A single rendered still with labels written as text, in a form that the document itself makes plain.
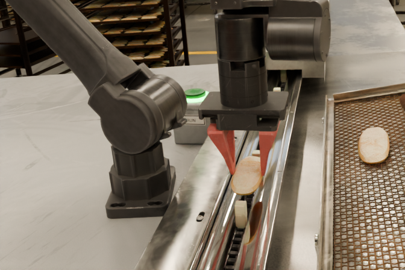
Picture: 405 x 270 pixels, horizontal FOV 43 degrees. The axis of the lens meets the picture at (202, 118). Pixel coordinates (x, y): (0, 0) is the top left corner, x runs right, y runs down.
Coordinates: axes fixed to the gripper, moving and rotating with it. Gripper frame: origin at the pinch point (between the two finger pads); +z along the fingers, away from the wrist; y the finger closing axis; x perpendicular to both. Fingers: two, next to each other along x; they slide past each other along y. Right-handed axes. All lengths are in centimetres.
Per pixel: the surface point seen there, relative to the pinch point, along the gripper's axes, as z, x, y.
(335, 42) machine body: 7, 93, 11
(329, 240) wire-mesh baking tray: -0.4, -15.1, 10.3
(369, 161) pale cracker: -1.4, 0.1, 14.7
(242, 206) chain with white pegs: 1.8, -6.4, 0.3
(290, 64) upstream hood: -0.4, 45.2, 1.6
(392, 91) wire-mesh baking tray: -2.0, 23.7, 19.3
